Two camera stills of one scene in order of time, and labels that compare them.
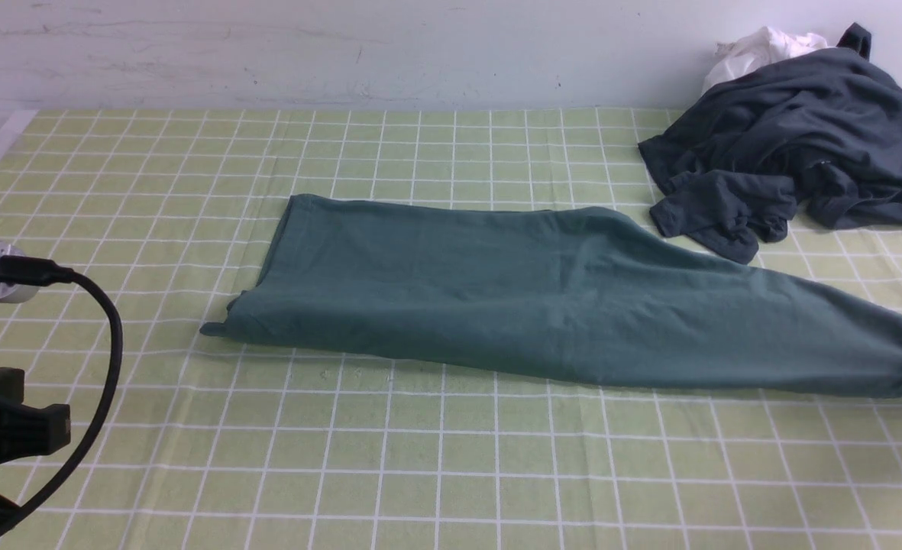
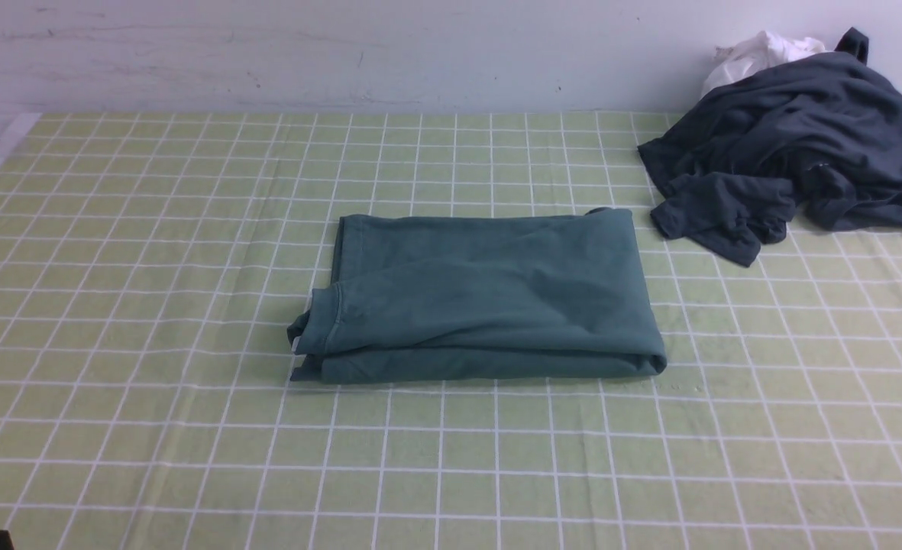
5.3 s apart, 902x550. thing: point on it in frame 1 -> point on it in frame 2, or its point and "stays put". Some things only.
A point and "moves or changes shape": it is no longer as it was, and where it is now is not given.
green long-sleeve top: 583,291 moves or changes shape
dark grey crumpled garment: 830,134 stays put
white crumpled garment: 764,48 stays put
